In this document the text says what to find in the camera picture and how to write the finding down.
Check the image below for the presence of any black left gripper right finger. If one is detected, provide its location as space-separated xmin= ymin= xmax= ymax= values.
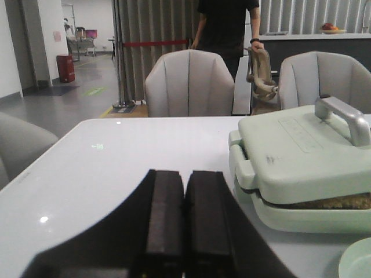
xmin=185 ymin=171 xmax=294 ymax=277

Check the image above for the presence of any red trash bin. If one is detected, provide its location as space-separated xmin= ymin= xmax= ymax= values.
xmin=56 ymin=54 xmax=75 ymax=83

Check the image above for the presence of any mint green round plate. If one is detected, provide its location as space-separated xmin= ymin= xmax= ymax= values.
xmin=338 ymin=238 xmax=370 ymax=278

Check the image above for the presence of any mint green sandwich maker lid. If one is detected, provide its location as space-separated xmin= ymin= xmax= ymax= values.
xmin=228 ymin=97 xmax=370 ymax=204

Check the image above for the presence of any dark grey kitchen counter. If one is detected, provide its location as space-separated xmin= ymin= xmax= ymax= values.
xmin=260 ymin=33 xmax=370 ymax=72

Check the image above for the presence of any grey chair at left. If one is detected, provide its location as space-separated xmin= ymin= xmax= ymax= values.
xmin=1 ymin=112 xmax=59 ymax=188

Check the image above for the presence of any mint green breakfast maker base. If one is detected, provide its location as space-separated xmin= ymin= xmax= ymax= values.
xmin=234 ymin=177 xmax=370 ymax=234

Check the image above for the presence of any white bread slice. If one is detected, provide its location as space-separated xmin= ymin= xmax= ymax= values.
xmin=288 ymin=192 xmax=370 ymax=210

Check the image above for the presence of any person in black shirt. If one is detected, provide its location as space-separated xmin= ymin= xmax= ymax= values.
xmin=191 ymin=0 xmax=264 ymax=78

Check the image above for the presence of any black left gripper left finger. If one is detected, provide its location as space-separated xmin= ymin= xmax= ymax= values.
xmin=22 ymin=170 xmax=184 ymax=277

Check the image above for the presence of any grey upholstered chair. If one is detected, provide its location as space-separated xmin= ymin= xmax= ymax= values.
xmin=144 ymin=49 xmax=235 ymax=117
xmin=278 ymin=51 xmax=371 ymax=115

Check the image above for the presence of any right grey upholstered chair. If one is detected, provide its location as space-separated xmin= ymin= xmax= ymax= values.
xmin=278 ymin=51 xmax=371 ymax=115

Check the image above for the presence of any red barrier belt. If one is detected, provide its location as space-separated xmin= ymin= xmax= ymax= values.
xmin=123 ymin=39 xmax=188 ymax=47

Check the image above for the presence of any left grey upholstered chair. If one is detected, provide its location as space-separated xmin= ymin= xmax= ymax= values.
xmin=144 ymin=49 xmax=235 ymax=117

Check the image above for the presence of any fruit bowl on counter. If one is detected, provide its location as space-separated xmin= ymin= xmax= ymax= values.
xmin=319 ymin=23 xmax=347 ymax=34

